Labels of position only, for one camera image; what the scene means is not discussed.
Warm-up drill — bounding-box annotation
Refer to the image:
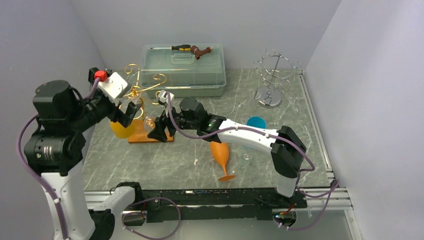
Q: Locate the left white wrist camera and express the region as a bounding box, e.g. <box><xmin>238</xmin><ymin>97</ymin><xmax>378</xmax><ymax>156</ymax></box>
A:
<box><xmin>94</xmin><ymin>70</ymin><xmax>132</xmax><ymax>106</ymax></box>

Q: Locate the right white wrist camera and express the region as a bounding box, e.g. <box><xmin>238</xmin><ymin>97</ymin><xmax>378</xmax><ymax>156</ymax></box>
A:
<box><xmin>157</xmin><ymin>89</ymin><xmax>175</xmax><ymax>107</ymax></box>

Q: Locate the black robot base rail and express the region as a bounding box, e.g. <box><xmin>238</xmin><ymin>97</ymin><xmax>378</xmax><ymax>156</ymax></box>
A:
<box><xmin>123</xmin><ymin>187</ymin><xmax>307</xmax><ymax>227</ymax></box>

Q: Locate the black yellow screwdriver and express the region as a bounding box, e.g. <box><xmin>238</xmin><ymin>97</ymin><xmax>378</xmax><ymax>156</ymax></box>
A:
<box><xmin>150</xmin><ymin>44</ymin><xmax>192</xmax><ymax>52</ymax></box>

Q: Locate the silver wire cup rack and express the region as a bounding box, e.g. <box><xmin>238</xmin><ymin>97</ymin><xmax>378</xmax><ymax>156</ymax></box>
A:
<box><xmin>253</xmin><ymin>49</ymin><xmax>301</xmax><ymax>109</ymax></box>

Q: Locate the gold wire wine glass rack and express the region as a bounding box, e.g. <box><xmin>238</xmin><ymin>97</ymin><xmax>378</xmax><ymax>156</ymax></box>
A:
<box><xmin>124</xmin><ymin>63</ymin><xmax>168</xmax><ymax>144</ymax></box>

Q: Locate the clear plastic storage box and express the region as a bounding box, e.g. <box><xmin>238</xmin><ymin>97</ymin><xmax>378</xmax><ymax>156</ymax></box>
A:
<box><xmin>139</xmin><ymin>43</ymin><xmax>227</xmax><ymax>98</ymax></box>

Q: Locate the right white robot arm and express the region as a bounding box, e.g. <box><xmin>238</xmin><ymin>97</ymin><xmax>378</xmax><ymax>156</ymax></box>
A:
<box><xmin>147</xmin><ymin>97</ymin><xmax>307</xmax><ymax>208</ymax></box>

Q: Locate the clear wine glass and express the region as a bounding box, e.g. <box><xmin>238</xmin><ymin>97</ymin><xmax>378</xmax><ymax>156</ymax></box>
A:
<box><xmin>143</xmin><ymin>115</ymin><xmax>157</xmax><ymax>132</ymax></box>

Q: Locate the blue plastic wine glass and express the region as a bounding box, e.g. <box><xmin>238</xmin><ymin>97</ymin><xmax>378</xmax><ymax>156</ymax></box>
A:
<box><xmin>246</xmin><ymin>116</ymin><xmax>267</xmax><ymax>129</ymax></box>

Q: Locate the yellow frosted wine glass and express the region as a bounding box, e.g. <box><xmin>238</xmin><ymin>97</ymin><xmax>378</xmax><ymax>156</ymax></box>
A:
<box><xmin>109</xmin><ymin>121</ymin><xmax>136</xmax><ymax>139</ymax></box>

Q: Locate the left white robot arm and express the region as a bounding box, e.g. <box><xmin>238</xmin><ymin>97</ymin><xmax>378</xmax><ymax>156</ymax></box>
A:
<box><xmin>16</xmin><ymin>67</ymin><xmax>144</xmax><ymax>240</ymax></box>

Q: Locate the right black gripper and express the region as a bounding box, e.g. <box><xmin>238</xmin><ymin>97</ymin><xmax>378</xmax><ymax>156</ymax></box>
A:
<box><xmin>147</xmin><ymin>103</ymin><xmax>199</xmax><ymax>143</ymax></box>

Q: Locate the brown pipe fitting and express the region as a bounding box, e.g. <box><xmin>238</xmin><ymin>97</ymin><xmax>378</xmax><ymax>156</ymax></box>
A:
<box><xmin>190</xmin><ymin>45</ymin><xmax>213</xmax><ymax>60</ymax></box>

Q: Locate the orange plastic wine glass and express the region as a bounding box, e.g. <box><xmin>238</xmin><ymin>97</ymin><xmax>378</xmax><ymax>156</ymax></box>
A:
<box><xmin>209</xmin><ymin>141</ymin><xmax>235</xmax><ymax>182</ymax></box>

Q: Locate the clear stemless glass front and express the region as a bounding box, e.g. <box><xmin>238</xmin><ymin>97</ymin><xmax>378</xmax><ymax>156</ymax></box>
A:
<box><xmin>236</xmin><ymin>147</ymin><xmax>254</xmax><ymax>169</ymax></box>

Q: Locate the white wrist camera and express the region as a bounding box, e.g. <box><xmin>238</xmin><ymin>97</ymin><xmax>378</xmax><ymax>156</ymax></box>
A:
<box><xmin>157</xmin><ymin>89</ymin><xmax>175</xmax><ymax>107</ymax></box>
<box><xmin>94</xmin><ymin>70</ymin><xmax>132</xmax><ymax>106</ymax></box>

